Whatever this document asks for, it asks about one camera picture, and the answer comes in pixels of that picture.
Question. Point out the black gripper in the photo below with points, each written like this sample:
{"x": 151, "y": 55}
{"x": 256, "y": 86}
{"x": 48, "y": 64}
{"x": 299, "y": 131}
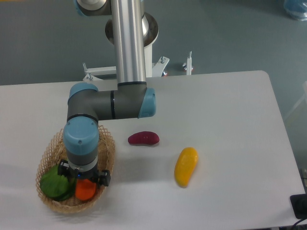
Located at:
{"x": 102, "y": 178}

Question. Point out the orange toy fruit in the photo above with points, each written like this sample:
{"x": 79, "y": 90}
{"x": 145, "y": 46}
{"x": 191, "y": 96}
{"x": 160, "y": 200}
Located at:
{"x": 85, "y": 189}

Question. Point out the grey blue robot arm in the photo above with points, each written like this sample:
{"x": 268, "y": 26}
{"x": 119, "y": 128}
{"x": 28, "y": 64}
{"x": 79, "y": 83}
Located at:
{"x": 87, "y": 105}

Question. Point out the woven wicker basket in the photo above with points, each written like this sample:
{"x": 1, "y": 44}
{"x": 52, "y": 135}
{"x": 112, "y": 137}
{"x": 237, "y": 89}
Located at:
{"x": 55, "y": 152}

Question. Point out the green bok choy toy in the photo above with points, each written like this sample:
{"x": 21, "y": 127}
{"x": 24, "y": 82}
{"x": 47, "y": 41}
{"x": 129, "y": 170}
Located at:
{"x": 57, "y": 187}

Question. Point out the purple sweet potato toy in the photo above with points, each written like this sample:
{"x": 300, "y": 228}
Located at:
{"x": 144, "y": 138}

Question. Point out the yellow mango toy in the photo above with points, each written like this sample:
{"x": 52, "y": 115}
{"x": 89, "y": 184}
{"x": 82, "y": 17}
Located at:
{"x": 185, "y": 166}

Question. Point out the black device at edge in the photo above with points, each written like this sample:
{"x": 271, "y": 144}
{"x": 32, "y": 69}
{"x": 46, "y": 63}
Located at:
{"x": 299, "y": 205}

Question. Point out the blue plastic bag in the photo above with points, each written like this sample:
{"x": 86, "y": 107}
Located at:
{"x": 297, "y": 9}

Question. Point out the white stand foot bracket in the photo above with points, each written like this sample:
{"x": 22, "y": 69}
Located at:
{"x": 187, "y": 66}

